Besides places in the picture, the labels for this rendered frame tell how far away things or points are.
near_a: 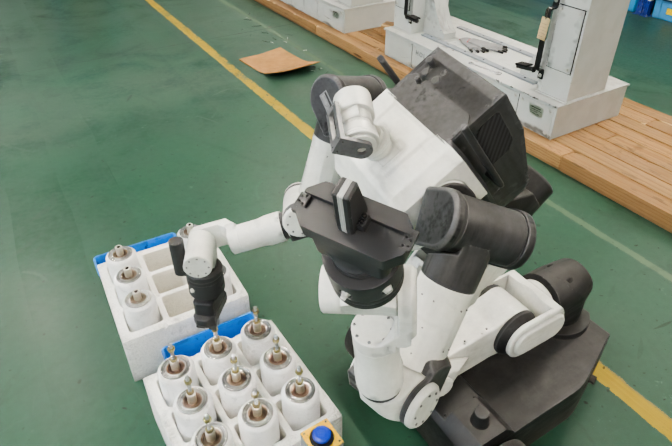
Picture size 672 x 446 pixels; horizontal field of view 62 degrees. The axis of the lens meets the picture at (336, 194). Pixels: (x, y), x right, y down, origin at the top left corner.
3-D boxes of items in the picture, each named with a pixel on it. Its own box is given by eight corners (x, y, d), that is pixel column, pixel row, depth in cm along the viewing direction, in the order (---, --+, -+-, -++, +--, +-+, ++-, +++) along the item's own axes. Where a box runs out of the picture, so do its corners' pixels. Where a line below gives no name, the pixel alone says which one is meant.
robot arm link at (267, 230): (248, 240, 135) (324, 218, 134) (244, 263, 126) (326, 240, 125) (232, 203, 131) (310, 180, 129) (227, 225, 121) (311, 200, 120)
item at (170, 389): (161, 411, 154) (149, 369, 144) (190, 389, 160) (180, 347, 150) (182, 432, 149) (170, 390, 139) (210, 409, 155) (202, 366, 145)
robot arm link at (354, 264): (389, 291, 50) (395, 328, 60) (432, 204, 53) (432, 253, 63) (271, 238, 54) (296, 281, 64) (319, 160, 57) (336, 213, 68)
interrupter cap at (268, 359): (284, 343, 151) (284, 342, 151) (296, 363, 146) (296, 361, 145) (258, 354, 148) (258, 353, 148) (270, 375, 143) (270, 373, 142)
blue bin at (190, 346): (255, 336, 186) (252, 310, 179) (269, 358, 178) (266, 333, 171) (166, 373, 173) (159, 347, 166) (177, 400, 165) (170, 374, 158)
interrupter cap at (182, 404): (205, 414, 133) (205, 412, 133) (173, 415, 133) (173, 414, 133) (210, 387, 139) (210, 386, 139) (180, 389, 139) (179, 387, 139)
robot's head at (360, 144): (379, 104, 93) (337, 94, 90) (388, 142, 87) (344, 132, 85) (363, 130, 97) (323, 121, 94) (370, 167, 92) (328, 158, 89)
